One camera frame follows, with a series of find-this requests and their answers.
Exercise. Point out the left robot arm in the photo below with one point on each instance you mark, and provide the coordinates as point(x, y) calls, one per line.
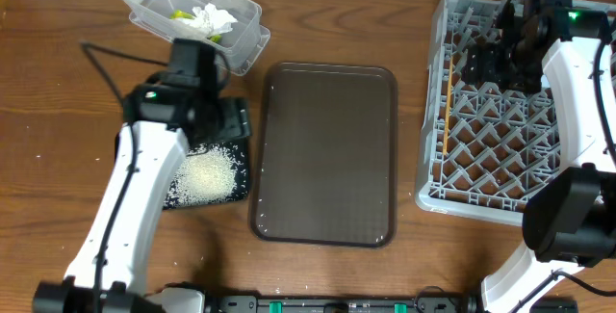
point(108, 273)

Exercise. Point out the grey dishwasher rack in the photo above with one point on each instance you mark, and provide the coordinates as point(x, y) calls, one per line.
point(503, 145)

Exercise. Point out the yellow green snack wrapper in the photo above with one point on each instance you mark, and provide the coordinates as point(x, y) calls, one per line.
point(200, 22)

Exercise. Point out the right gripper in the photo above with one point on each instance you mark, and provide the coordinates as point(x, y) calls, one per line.
point(482, 70)

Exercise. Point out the black plastic bin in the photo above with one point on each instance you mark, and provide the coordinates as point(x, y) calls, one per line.
point(157, 169)

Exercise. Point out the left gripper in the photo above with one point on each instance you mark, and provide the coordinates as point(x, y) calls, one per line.
point(233, 120)

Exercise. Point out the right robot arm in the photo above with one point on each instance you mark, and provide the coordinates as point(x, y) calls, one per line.
point(569, 225)

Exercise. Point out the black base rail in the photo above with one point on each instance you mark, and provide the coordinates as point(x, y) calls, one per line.
point(249, 304)

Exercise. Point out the white tissue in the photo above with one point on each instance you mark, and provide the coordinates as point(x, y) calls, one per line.
point(222, 20)

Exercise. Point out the wooden chopstick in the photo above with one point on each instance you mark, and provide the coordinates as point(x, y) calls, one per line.
point(447, 109)

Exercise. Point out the clear plastic bin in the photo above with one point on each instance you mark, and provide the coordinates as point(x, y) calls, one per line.
point(241, 47)

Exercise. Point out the spilled white rice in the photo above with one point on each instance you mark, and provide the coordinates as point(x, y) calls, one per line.
point(211, 174)

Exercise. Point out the brown serving tray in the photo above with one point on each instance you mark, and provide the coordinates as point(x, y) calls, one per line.
point(326, 170)

